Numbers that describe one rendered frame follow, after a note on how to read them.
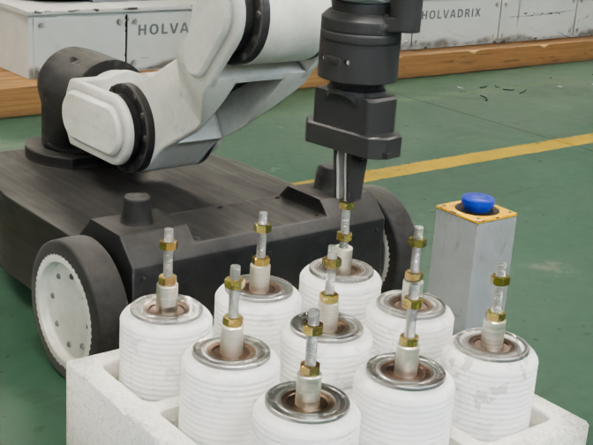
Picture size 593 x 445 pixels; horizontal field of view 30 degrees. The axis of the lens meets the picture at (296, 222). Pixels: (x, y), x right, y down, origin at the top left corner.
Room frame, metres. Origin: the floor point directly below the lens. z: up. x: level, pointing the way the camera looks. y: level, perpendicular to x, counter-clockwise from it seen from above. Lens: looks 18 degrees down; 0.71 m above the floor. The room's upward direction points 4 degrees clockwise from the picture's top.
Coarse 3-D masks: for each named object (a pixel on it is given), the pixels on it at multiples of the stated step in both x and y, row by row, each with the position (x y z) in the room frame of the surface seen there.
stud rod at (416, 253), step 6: (414, 228) 1.11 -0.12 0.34; (420, 228) 1.11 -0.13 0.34; (414, 234) 1.11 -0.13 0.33; (420, 234) 1.11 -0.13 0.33; (414, 252) 1.11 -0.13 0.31; (420, 252) 1.11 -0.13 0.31; (414, 258) 1.11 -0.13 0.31; (414, 264) 1.11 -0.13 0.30; (414, 270) 1.11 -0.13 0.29; (414, 282) 1.11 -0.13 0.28
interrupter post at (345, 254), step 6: (348, 246) 1.21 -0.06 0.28; (342, 252) 1.19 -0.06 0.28; (348, 252) 1.19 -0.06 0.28; (342, 258) 1.19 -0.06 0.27; (348, 258) 1.19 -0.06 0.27; (342, 264) 1.19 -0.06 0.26; (348, 264) 1.20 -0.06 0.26; (336, 270) 1.19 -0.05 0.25; (342, 270) 1.19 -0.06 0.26; (348, 270) 1.20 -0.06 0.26
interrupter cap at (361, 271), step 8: (312, 264) 1.21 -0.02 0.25; (320, 264) 1.21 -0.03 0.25; (352, 264) 1.22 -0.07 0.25; (360, 264) 1.22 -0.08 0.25; (368, 264) 1.22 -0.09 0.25; (312, 272) 1.19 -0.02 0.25; (320, 272) 1.19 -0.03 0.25; (352, 272) 1.20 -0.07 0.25; (360, 272) 1.20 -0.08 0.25; (368, 272) 1.20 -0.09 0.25; (336, 280) 1.17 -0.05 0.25; (344, 280) 1.17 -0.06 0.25; (352, 280) 1.17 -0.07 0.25; (360, 280) 1.17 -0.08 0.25
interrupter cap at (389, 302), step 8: (384, 296) 1.13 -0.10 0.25; (392, 296) 1.13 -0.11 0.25; (400, 296) 1.13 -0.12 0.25; (424, 296) 1.14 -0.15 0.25; (432, 296) 1.14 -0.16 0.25; (376, 304) 1.11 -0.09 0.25; (384, 304) 1.11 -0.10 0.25; (392, 304) 1.11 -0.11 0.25; (400, 304) 1.12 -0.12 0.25; (424, 304) 1.12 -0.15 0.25; (432, 304) 1.11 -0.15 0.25; (440, 304) 1.12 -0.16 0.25; (384, 312) 1.09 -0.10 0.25; (392, 312) 1.08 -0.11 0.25; (400, 312) 1.09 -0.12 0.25; (424, 312) 1.09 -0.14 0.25; (432, 312) 1.09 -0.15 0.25; (440, 312) 1.09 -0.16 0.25
